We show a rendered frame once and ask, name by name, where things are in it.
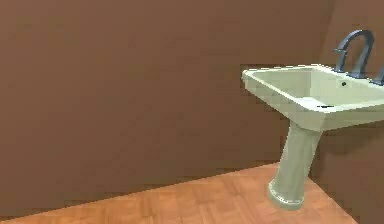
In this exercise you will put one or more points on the pale green pedestal sink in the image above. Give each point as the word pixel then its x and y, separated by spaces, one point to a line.
pixel 300 156

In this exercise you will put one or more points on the grey curved sink faucet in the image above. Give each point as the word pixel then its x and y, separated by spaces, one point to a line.
pixel 362 60

